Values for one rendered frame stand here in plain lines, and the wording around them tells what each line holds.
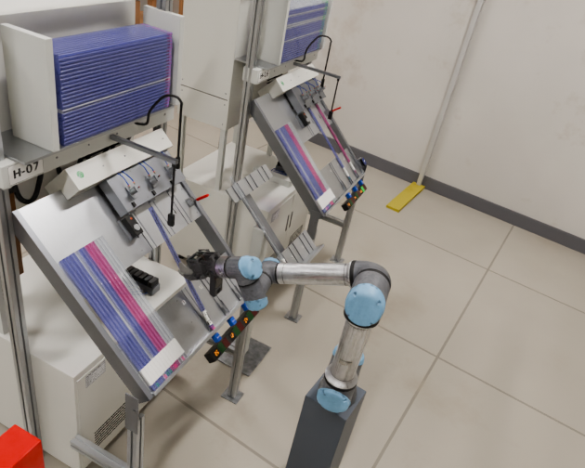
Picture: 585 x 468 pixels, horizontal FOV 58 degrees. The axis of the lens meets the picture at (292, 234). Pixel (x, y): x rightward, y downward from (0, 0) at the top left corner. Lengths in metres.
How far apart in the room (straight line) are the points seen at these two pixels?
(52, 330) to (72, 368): 0.21
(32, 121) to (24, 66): 0.15
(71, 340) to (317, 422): 0.98
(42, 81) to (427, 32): 3.82
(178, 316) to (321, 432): 0.72
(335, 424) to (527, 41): 3.52
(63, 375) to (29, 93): 0.96
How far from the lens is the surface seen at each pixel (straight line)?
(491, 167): 5.03
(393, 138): 5.24
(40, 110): 1.68
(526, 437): 3.18
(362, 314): 1.62
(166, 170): 2.09
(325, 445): 2.24
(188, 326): 1.98
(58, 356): 2.11
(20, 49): 1.66
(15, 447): 1.70
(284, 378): 2.90
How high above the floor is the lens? 2.13
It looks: 32 degrees down
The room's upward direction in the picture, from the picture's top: 12 degrees clockwise
